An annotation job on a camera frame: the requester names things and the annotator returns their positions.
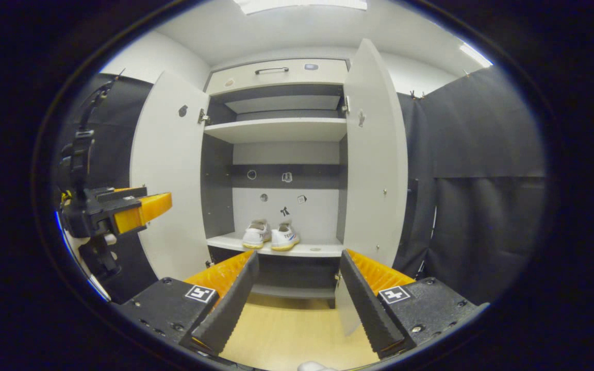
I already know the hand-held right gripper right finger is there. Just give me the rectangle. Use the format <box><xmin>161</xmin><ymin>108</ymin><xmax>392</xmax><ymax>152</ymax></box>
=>
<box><xmin>338</xmin><ymin>249</ymin><xmax>489</xmax><ymax>358</ymax></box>

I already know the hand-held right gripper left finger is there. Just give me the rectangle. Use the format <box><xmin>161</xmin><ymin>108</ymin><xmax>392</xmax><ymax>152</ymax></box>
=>
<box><xmin>117</xmin><ymin>251</ymin><xmax>260</xmax><ymax>357</ymax></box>

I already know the grey cabinet door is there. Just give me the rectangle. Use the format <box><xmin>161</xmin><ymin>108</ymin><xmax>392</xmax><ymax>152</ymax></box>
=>
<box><xmin>130</xmin><ymin>71</ymin><xmax>212</xmax><ymax>281</ymax></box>
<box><xmin>334</xmin><ymin>39</ymin><xmax>409</xmax><ymax>338</ymax></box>

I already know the white canvas shoe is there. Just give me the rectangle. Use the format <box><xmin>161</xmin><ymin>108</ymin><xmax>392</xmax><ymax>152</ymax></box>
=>
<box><xmin>242</xmin><ymin>219</ymin><xmax>272</xmax><ymax>250</ymax></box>
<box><xmin>271</xmin><ymin>222</ymin><xmax>301</xmax><ymax>252</ymax></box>

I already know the grey shoe cabinet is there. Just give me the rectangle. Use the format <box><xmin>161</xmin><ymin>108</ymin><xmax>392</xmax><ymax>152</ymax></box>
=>
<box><xmin>200</xmin><ymin>58</ymin><xmax>352</xmax><ymax>300</ymax></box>

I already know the grey cabinet drawer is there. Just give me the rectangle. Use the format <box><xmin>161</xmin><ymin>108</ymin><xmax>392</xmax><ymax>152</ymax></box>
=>
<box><xmin>205</xmin><ymin>58</ymin><xmax>349</xmax><ymax>95</ymax></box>

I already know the black backdrop cloth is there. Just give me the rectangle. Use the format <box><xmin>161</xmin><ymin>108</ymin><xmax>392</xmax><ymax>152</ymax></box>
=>
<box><xmin>392</xmin><ymin>66</ymin><xmax>548</xmax><ymax>305</ymax></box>
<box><xmin>62</xmin><ymin>72</ymin><xmax>158</xmax><ymax>305</ymax></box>

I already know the ceiling light panel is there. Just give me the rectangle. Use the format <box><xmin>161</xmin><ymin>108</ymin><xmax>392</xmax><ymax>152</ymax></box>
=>
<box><xmin>233</xmin><ymin>0</ymin><xmax>368</xmax><ymax>15</ymax></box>
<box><xmin>459</xmin><ymin>44</ymin><xmax>492</xmax><ymax>68</ymax></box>

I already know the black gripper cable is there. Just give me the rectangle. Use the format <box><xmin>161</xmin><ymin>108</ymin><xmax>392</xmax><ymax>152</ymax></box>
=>
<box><xmin>78</xmin><ymin>76</ymin><xmax>118</xmax><ymax>132</ymax></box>

